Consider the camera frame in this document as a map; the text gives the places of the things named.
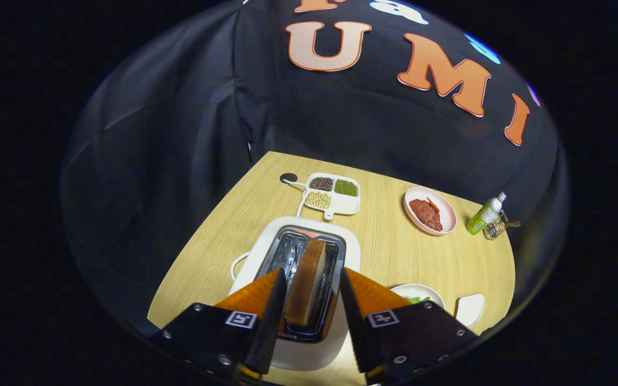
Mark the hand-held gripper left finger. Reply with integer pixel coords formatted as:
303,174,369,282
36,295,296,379
148,268,288,382

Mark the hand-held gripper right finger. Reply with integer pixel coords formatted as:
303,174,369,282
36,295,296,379
339,267,480,385

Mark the toasted bread slice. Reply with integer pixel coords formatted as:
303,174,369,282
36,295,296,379
283,240,327,327

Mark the white round plate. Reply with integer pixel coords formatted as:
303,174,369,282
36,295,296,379
389,284,445,311

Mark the white square plate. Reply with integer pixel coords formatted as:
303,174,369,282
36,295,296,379
455,293,485,329

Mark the brown meat slice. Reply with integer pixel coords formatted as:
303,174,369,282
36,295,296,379
422,206,443,232
409,199,433,223

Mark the pink plate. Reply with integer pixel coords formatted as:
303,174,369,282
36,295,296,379
404,187,457,236

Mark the silver bottle with green label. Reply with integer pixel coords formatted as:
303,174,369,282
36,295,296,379
466,192,507,235

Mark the white toaster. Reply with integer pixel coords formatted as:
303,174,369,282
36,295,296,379
229,216,362,372

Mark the white divided dish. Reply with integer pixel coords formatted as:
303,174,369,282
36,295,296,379
304,173,361,221

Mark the black backdrop cloth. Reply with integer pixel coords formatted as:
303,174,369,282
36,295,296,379
61,0,570,344

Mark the metal wire cutlery basket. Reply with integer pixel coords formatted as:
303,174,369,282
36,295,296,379
483,210,509,240

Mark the white toaster cable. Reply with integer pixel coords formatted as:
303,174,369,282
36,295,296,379
230,178,310,282

